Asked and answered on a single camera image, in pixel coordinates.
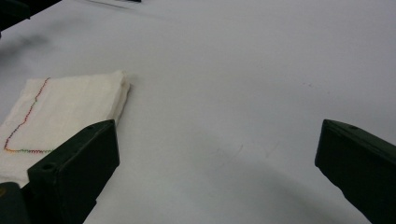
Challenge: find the white cloth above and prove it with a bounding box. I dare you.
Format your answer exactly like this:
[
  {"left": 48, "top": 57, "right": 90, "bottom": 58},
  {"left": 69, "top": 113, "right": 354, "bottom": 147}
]
[{"left": 0, "top": 70, "right": 132, "bottom": 189}]

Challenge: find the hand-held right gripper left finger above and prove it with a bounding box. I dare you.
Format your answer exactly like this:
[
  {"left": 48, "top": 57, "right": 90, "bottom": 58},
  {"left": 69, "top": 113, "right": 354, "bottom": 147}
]
[{"left": 20, "top": 119, "right": 120, "bottom": 224}]

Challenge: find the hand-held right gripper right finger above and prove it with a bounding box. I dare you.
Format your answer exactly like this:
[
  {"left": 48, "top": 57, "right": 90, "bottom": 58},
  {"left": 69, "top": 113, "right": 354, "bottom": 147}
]
[{"left": 314, "top": 119, "right": 396, "bottom": 224}]

